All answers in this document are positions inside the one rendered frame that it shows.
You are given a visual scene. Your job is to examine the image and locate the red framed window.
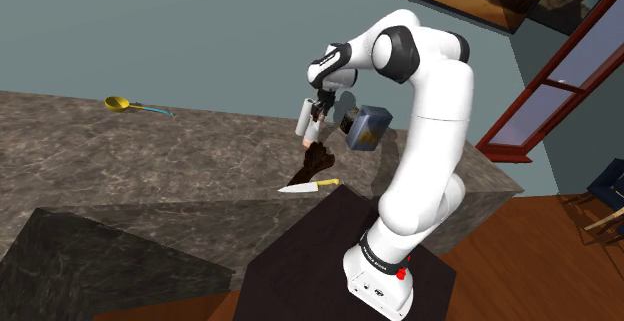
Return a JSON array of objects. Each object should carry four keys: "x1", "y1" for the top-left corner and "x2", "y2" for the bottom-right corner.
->
[{"x1": 475, "y1": 0, "x2": 624, "y2": 164}]

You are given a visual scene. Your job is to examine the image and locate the blue-grey square bottle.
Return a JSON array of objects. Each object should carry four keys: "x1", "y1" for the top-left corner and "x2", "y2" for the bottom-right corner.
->
[{"x1": 339, "y1": 105, "x2": 394, "y2": 153}]

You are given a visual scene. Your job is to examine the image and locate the dark robot stand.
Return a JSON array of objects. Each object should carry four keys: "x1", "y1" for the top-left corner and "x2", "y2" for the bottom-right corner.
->
[{"x1": 232, "y1": 184, "x2": 458, "y2": 321}]

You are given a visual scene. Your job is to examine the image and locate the yellow spoon with blue handle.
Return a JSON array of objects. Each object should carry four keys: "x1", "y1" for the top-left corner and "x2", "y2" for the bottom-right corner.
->
[{"x1": 104, "y1": 96, "x2": 176, "y2": 117}]

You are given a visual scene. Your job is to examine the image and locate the blue chair with wooden legs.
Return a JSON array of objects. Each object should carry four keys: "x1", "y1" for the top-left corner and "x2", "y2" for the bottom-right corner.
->
[{"x1": 560, "y1": 158, "x2": 624, "y2": 244}]

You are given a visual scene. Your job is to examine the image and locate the knife with yellow handle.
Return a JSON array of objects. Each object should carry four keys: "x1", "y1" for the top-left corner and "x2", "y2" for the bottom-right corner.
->
[{"x1": 277, "y1": 178, "x2": 341, "y2": 194}]

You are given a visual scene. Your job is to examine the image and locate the dark brown figure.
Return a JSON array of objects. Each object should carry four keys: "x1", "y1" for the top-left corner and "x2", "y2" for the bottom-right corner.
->
[{"x1": 286, "y1": 135, "x2": 337, "y2": 188}]

